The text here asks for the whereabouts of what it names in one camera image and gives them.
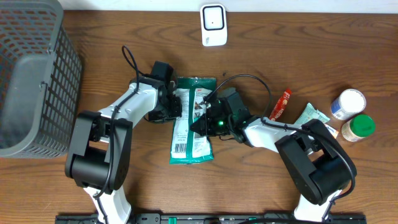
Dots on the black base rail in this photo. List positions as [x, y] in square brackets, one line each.
[148, 218]

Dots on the red white snack packet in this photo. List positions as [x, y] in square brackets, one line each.
[280, 106]

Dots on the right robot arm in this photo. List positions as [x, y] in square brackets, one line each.
[319, 167]

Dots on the green lid white jar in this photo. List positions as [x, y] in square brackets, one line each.
[357, 128]

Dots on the light green snack packet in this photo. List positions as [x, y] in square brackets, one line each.
[310, 113]

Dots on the small orange box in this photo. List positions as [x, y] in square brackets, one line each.
[333, 131]

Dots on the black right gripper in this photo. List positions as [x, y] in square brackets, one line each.
[206, 121]

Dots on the grey plastic mesh basket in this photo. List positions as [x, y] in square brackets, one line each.
[40, 80]

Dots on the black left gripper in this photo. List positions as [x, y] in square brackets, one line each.
[176, 103]

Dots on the green white gloves packet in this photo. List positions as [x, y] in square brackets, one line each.
[187, 146]

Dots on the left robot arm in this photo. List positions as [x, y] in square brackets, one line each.
[100, 147]

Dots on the white blue label jar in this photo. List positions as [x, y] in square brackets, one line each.
[349, 103]

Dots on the white barcode scanner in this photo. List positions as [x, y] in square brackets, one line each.
[214, 31]

